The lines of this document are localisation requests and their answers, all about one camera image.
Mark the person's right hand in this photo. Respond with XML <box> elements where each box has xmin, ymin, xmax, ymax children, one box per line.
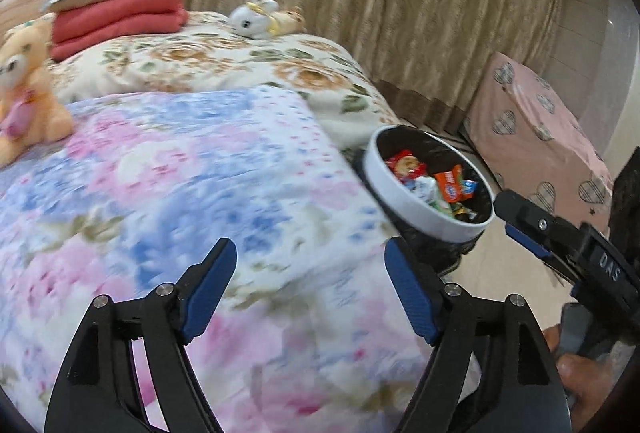
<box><xmin>542</xmin><ymin>325</ymin><xmax>628</xmax><ymax>431</ymax></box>

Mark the cream floral blanket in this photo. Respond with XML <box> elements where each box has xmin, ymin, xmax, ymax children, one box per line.
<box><xmin>47</xmin><ymin>10</ymin><xmax>401</xmax><ymax>151</ymax></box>

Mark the pastel floral blanket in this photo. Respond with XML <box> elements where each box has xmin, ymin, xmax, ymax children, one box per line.
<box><xmin>0</xmin><ymin>85</ymin><xmax>481</xmax><ymax>433</ymax></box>

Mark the yellow plush toy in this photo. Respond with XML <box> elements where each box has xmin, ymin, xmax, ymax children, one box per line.
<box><xmin>270</xmin><ymin>5</ymin><xmax>308</xmax><ymax>36</ymax></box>

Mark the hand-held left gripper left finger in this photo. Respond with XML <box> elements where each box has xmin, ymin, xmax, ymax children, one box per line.
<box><xmin>44</xmin><ymin>238</ymin><xmax>238</xmax><ymax>433</ymax></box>

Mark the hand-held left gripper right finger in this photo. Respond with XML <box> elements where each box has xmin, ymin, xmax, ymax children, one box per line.
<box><xmin>384</xmin><ymin>235</ymin><xmax>573</xmax><ymax>433</ymax></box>

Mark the cream teddy bear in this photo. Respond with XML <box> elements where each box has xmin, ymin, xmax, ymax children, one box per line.
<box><xmin>0</xmin><ymin>15</ymin><xmax>76</xmax><ymax>168</ymax></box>

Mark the pink heart cloth covered furniture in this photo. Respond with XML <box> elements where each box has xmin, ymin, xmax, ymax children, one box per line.
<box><xmin>462</xmin><ymin>52</ymin><xmax>616</xmax><ymax>239</ymax></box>

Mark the red snack packet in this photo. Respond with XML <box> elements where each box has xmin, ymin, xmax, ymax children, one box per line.
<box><xmin>385</xmin><ymin>150</ymin><xmax>428</xmax><ymax>186</ymax></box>

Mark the silver blue wrapper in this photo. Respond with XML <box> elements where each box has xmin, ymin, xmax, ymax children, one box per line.
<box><xmin>405</xmin><ymin>176</ymin><xmax>438</xmax><ymax>204</ymax></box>

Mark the folded red quilt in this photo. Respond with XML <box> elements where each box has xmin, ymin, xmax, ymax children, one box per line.
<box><xmin>50</xmin><ymin>0</ymin><xmax>190</xmax><ymax>62</ymax></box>

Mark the orange and blue snack packet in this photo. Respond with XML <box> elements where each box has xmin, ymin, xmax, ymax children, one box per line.
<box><xmin>434</xmin><ymin>165</ymin><xmax>481</xmax><ymax>204</ymax></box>

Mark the white bunny plush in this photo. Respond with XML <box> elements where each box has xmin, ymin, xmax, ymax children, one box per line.
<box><xmin>229</xmin><ymin>0</ymin><xmax>281</xmax><ymax>38</ymax></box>

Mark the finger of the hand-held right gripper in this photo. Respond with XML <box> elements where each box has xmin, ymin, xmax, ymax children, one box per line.
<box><xmin>492</xmin><ymin>190</ymin><xmax>586</xmax><ymax>259</ymax></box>
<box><xmin>505</xmin><ymin>224</ymin><xmax>576</xmax><ymax>281</ymax></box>

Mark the white trash bin black liner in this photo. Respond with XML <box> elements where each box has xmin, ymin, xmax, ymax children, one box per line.
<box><xmin>350</xmin><ymin>125</ymin><xmax>496</xmax><ymax>274</ymax></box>

